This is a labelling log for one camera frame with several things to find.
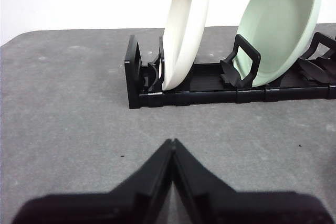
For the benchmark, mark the pale green plate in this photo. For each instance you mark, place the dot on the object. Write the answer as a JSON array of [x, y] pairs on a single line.
[[278, 30]]

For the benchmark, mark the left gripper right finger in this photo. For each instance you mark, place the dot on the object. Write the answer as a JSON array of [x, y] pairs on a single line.
[[236, 208]]

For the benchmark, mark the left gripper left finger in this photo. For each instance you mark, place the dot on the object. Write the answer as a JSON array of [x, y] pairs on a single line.
[[118, 205]]

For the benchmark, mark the black plate rack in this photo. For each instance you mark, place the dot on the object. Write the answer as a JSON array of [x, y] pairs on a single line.
[[210, 95]]

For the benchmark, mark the cream plate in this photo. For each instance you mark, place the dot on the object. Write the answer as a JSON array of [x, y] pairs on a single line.
[[181, 56]]

